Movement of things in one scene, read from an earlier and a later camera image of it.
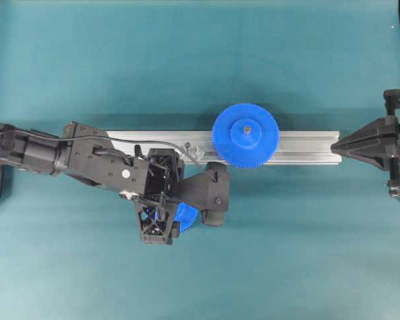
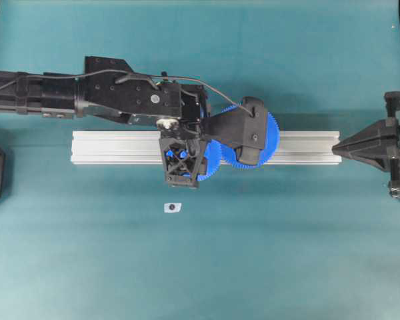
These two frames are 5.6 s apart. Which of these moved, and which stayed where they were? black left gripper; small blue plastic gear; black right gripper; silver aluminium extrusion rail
Moved: small blue plastic gear; black left gripper
Stayed: silver aluminium extrusion rail; black right gripper
